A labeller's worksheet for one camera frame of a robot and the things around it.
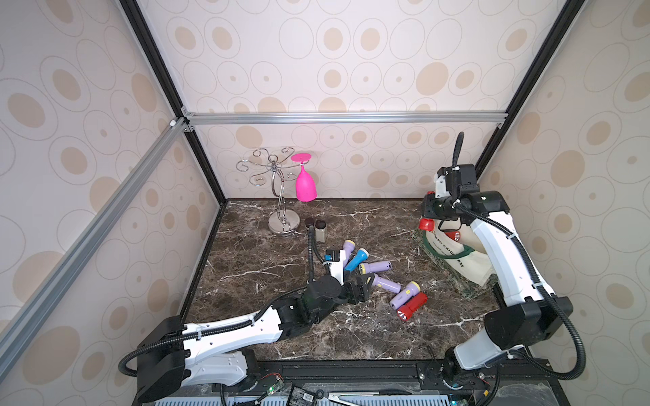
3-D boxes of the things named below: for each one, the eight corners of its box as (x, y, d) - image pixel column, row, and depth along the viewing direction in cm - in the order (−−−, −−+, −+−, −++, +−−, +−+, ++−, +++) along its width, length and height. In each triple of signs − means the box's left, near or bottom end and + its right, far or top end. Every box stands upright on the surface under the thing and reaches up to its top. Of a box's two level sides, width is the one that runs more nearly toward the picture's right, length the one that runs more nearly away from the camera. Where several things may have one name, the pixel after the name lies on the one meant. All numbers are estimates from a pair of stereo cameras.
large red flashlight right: (403, 323, 86) (405, 319, 83) (394, 313, 88) (396, 310, 86) (427, 302, 91) (430, 298, 88) (419, 293, 93) (421, 290, 90)
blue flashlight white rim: (343, 268, 99) (343, 263, 96) (360, 251, 104) (361, 246, 101) (352, 275, 97) (352, 270, 94) (368, 257, 102) (370, 252, 99)
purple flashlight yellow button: (394, 311, 88) (397, 306, 85) (387, 303, 90) (389, 298, 87) (418, 293, 93) (421, 287, 89) (410, 285, 95) (413, 280, 91)
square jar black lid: (315, 242, 107) (314, 228, 100) (316, 233, 110) (315, 219, 103) (324, 242, 107) (324, 228, 100) (325, 233, 110) (325, 219, 103)
